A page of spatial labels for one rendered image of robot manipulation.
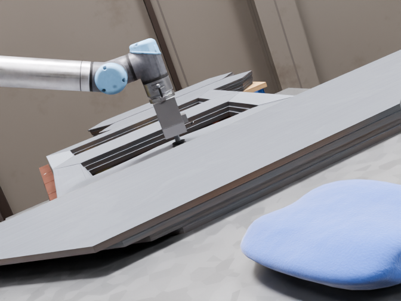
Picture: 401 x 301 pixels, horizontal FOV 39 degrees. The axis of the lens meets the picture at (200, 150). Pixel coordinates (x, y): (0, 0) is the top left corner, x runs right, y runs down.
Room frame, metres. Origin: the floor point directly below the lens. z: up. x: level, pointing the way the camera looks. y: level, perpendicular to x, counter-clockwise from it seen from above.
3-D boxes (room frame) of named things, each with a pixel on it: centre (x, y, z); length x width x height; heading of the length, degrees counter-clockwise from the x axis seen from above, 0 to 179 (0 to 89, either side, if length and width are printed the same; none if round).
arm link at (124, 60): (1.54, 0.15, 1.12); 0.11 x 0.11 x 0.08; 1
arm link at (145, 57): (1.56, 0.05, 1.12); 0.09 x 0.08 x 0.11; 91
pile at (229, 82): (2.61, 0.05, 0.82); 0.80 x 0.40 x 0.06; 105
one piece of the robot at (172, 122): (1.55, 0.04, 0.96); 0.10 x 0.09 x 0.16; 93
